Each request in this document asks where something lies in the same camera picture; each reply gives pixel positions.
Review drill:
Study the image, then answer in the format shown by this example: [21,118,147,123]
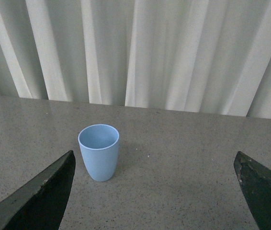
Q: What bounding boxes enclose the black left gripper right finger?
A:
[234,151,271,230]

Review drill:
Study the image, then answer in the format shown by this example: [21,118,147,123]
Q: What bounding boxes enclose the white pleated curtain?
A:
[0,0,271,118]

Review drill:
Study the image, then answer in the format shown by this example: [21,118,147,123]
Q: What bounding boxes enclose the light blue plastic cup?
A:
[78,124,120,182]

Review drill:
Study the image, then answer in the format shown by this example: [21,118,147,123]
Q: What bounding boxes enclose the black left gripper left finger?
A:
[0,150,76,230]

